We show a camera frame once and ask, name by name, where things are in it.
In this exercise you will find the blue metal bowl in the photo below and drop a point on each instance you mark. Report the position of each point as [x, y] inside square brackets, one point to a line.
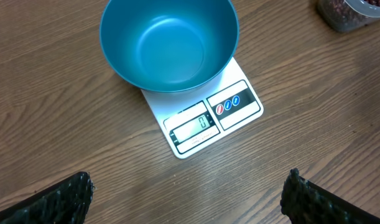
[169, 46]

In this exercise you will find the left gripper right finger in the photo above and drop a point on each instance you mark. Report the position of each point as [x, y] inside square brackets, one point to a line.
[304, 202]

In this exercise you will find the white digital kitchen scale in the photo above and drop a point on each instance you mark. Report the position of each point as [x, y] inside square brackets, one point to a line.
[194, 119]

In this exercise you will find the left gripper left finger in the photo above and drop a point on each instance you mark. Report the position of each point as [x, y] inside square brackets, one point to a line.
[67, 201]

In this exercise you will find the clear plastic bean container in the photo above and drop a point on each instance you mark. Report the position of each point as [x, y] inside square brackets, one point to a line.
[348, 14]

